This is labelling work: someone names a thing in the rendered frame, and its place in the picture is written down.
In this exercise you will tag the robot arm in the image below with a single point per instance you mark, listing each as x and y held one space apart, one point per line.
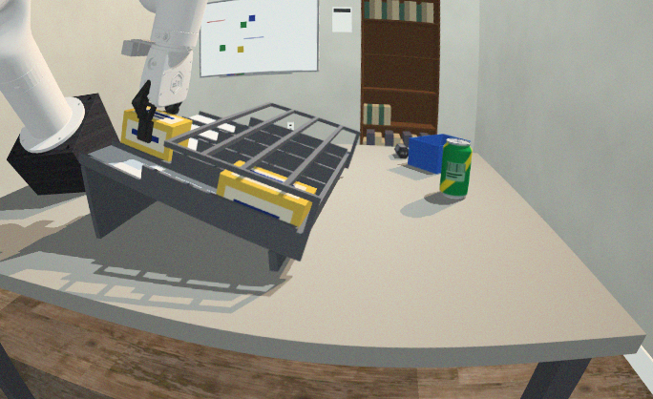
28 84

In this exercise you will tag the green drink can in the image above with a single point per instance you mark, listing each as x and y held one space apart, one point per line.
456 168

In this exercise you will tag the blue open bin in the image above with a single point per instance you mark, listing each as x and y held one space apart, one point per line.
428 156

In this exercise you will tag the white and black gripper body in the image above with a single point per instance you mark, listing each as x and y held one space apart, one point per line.
169 70

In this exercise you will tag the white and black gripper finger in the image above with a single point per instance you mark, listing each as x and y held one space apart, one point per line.
172 109
145 123

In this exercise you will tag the yellow butter carton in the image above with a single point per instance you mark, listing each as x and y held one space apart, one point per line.
263 198
165 126

